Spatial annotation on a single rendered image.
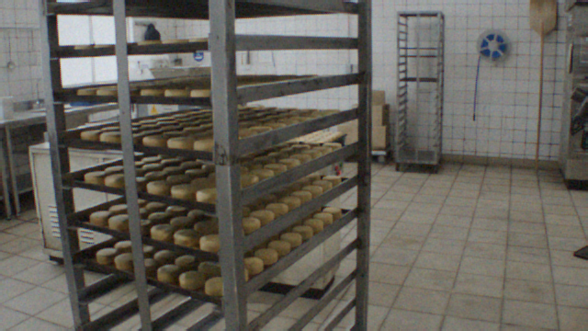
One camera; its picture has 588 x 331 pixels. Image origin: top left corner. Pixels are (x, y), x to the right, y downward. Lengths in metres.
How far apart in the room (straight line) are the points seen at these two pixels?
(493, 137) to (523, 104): 0.54
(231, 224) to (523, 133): 5.96
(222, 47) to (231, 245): 0.32
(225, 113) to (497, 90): 5.91
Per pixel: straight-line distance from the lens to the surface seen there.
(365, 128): 1.38
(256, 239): 1.00
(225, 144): 0.84
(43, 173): 3.66
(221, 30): 0.83
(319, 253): 2.91
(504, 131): 6.67
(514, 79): 6.61
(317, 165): 1.19
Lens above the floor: 1.40
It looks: 12 degrees down
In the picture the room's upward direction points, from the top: 1 degrees counter-clockwise
